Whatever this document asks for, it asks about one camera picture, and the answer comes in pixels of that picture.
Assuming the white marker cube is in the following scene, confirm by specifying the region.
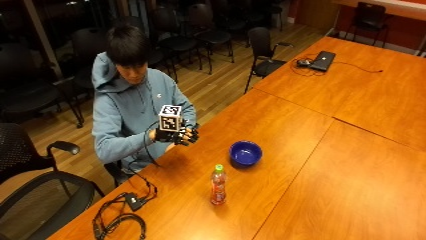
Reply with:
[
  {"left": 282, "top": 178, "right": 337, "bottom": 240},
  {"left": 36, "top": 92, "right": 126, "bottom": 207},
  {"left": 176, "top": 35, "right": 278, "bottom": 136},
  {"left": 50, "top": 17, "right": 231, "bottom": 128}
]
[{"left": 157, "top": 104, "right": 184, "bottom": 133}]

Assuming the blue bowl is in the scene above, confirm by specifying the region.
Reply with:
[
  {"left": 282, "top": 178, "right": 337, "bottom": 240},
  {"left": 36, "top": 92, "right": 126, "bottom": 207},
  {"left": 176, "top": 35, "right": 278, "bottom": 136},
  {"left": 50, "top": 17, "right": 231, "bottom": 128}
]
[{"left": 227, "top": 140, "right": 263, "bottom": 167}]

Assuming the the person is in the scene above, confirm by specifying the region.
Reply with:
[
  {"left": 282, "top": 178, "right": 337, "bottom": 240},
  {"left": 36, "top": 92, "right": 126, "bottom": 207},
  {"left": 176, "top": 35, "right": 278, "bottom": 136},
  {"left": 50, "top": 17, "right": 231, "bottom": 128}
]
[{"left": 90, "top": 23, "right": 201, "bottom": 176}]

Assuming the red drink bottle green cap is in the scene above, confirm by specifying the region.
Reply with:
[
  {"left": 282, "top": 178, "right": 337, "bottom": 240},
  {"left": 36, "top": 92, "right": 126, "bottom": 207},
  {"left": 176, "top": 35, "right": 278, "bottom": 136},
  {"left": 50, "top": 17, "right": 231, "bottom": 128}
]
[{"left": 209, "top": 163, "right": 227, "bottom": 206}]

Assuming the black seat under person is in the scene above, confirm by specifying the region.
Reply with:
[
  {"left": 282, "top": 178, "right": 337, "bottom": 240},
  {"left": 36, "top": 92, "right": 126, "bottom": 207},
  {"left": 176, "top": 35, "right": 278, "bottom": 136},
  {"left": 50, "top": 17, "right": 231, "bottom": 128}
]
[{"left": 102, "top": 159, "right": 134, "bottom": 188}]

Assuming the small black adapter box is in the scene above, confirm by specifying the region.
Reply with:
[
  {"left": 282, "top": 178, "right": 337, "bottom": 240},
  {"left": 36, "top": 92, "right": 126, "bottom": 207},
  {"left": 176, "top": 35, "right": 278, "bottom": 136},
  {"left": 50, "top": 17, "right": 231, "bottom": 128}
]
[{"left": 122, "top": 192, "right": 146, "bottom": 212}]

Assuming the black office armchair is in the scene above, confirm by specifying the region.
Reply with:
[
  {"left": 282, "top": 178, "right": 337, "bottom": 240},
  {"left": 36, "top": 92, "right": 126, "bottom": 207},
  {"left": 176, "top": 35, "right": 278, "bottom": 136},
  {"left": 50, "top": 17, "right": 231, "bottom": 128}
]
[{"left": 242, "top": 26, "right": 295, "bottom": 95}]

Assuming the group of black stacking chairs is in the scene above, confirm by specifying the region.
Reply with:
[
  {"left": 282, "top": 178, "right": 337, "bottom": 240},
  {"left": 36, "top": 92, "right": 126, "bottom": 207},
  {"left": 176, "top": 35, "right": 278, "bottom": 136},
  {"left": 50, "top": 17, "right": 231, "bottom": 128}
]
[{"left": 0, "top": 0, "right": 286, "bottom": 130}]

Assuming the black mesh armchair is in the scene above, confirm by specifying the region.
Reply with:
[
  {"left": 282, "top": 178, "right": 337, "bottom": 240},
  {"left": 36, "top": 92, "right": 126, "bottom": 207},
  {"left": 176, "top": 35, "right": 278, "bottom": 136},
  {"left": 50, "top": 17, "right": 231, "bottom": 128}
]
[
  {"left": 0, "top": 122, "right": 82, "bottom": 185},
  {"left": 0, "top": 171, "right": 106, "bottom": 240}
]

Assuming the black laptop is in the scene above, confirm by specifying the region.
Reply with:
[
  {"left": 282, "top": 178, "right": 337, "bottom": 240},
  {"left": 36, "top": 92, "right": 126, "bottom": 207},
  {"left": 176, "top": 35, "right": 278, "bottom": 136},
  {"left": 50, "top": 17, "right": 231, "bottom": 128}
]
[{"left": 307, "top": 50, "right": 337, "bottom": 73}]

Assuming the black armless chair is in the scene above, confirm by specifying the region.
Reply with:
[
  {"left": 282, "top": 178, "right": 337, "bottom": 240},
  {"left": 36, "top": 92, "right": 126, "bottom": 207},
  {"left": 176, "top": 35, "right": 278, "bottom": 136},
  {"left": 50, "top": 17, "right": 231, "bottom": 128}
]
[{"left": 345, "top": 1, "right": 393, "bottom": 48}]

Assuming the pale side counter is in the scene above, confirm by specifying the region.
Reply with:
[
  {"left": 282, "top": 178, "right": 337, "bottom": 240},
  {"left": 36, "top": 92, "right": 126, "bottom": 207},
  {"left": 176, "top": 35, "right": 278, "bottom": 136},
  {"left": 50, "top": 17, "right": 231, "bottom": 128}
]
[{"left": 331, "top": 0, "right": 426, "bottom": 22}]

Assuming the black glove cable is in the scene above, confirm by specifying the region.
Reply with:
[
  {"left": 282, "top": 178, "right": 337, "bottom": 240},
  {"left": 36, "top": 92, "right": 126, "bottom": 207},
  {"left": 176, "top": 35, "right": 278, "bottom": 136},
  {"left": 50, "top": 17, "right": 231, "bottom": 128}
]
[{"left": 126, "top": 121, "right": 160, "bottom": 204}]

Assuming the coiled black cable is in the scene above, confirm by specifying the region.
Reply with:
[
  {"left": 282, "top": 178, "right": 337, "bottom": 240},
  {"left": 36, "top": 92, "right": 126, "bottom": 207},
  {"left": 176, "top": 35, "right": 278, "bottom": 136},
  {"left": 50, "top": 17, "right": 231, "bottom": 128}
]
[{"left": 90, "top": 193, "right": 149, "bottom": 240}]

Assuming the thin black laptop cable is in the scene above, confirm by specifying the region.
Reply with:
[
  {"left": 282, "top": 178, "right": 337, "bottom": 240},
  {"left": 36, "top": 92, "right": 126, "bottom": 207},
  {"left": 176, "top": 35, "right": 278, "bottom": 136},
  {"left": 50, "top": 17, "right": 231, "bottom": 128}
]
[{"left": 290, "top": 54, "right": 385, "bottom": 77}]

